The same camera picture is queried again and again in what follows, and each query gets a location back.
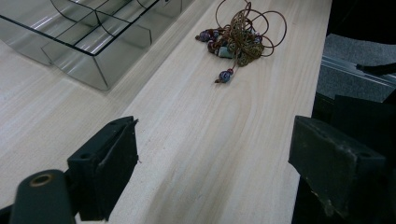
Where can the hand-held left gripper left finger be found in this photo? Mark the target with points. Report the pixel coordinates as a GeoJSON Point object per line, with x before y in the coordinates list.
{"type": "Point", "coordinates": [102, 168]}

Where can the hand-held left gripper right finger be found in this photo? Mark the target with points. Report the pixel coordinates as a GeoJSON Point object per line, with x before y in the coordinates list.
{"type": "Point", "coordinates": [333, 165]}

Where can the clear acrylic divided organizer box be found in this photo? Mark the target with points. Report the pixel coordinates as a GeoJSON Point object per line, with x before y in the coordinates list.
{"type": "Point", "coordinates": [90, 37]}

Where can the grey carpet mat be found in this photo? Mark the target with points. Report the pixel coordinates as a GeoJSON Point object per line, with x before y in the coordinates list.
{"type": "Point", "coordinates": [355, 67]}

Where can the aluminium rail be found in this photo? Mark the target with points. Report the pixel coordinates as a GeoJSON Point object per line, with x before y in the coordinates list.
{"type": "Point", "coordinates": [358, 70]}

